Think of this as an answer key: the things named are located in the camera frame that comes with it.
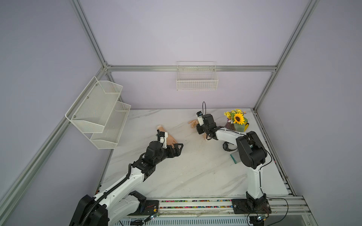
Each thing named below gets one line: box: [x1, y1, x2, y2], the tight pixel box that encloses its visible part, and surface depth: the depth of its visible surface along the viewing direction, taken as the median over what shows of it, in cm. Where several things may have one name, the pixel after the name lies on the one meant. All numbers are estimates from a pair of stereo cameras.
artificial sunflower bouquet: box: [224, 108, 249, 133], surface depth 83 cm
